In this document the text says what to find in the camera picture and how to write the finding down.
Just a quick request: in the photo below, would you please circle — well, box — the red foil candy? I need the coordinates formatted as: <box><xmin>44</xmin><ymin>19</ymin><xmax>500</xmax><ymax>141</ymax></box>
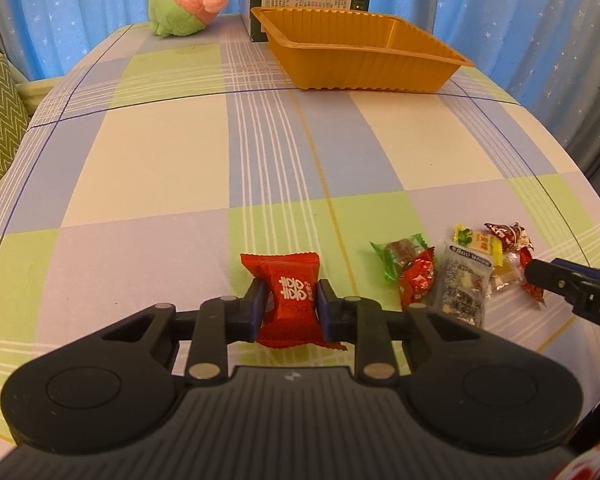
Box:
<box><xmin>399</xmin><ymin>247</ymin><xmax>437</xmax><ymax>311</ymax></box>

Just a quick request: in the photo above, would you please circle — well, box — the pale green sofa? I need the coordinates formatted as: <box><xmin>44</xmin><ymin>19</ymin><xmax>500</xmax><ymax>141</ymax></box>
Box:
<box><xmin>0</xmin><ymin>45</ymin><xmax>57</xmax><ymax>201</ymax></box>

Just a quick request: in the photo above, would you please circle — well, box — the small red candy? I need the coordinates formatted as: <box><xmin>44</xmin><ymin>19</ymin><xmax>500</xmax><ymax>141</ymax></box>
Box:
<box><xmin>517</xmin><ymin>250</ymin><xmax>549</xmax><ymax>307</ymax></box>

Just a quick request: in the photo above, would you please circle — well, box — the clear yellow candy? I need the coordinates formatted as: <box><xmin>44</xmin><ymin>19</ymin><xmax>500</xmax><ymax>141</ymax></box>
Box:
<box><xmin>490</xmin><ymin>252</ymin><xmax>526</xmax><ymax>294</ymax></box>

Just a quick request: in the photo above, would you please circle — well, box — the green zigzag cushion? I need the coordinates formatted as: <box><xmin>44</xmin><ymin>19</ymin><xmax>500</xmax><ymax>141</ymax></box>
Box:
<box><xmin>0</xmin><ymin>55</ymin><xmax>31</xmax><ymax>189</ymax></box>

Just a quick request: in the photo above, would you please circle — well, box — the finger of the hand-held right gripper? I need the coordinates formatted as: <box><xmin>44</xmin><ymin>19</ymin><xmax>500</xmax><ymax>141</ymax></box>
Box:
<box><xmin>552</xmin><ymin>258</ymin><xmax>600</xmax><ymax>284</ymax></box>
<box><xmin>524</xmin><ymin>258</ymin><xmax>589</xmax><ymax>311</ymax></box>

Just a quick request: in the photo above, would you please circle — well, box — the red snack packet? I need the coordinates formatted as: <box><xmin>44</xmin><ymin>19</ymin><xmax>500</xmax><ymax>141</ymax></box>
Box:
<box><xmin>240</xmin><ymin>252</ymin><xmax>348</xmax><ymax>352</ymax></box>

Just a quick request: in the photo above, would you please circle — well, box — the clear speckled snack packet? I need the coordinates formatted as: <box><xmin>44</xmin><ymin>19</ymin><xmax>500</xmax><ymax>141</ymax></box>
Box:
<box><xmin>432</xmin><ymin>240</ymin><xmax>495</xmax><ymax>326</ymax></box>

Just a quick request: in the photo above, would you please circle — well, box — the orange plastic tray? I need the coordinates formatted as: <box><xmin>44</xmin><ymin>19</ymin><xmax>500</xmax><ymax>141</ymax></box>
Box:
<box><xmin>250</xmin><ymin>6</ymin><xmax>476</xmax><ymax>93</ymax></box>

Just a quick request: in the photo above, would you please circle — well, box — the checked tablecloth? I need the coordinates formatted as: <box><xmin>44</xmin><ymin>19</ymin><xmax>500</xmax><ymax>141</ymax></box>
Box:
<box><xmin>0</xmin><ymin>12</ymin><xmax>600</xmax><ymax>461</ymax></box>

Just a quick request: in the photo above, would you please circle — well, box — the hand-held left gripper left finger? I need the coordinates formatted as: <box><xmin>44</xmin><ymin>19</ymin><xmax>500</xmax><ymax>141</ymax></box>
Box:
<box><xmin>97</xmin><ymin>278</ymin><xmax>270</xmax><ymax>385</ymax></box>

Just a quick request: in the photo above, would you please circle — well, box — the green wrapped candy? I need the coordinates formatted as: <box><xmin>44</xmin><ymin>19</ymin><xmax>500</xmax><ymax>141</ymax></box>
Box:
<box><xmin>370</xmin><ymin>233</ymin><xmax>428</xmax><ymax>281</ymax></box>

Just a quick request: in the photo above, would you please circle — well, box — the red white printed cloth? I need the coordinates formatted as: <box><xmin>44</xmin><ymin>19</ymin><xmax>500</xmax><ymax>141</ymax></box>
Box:
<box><xmin>562</xmin><ymin>442</ymin><xmax>600</xmax><ymax>480</ymax></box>

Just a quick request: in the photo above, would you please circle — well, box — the blue star curtain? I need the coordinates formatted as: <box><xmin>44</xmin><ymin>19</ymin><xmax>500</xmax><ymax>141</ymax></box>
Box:
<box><xmin>0</xmin><ymin>0</ymin><xmax>600</xmax><ymax>176</ymax></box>

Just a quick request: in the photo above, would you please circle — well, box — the yellow green snack packet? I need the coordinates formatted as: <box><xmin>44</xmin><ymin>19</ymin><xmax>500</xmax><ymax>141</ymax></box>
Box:
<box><xmin>452</xmin><ymin>224</ymin><xmax>505</xmax><ymax>267</ymax></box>

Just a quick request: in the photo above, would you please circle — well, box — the red white wrapped candy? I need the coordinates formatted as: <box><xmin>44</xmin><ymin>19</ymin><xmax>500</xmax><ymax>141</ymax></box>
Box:
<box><xmin>484</xmin><ymin>221</ymin><xmax>535</xmax><ymax>254</ymax></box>

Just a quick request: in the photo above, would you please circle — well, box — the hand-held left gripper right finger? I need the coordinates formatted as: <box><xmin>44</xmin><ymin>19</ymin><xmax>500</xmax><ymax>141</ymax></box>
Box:
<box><xmin>317</xmin><ymin>279</ymin><xmax>486</xmax><ymax>381</ymax></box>

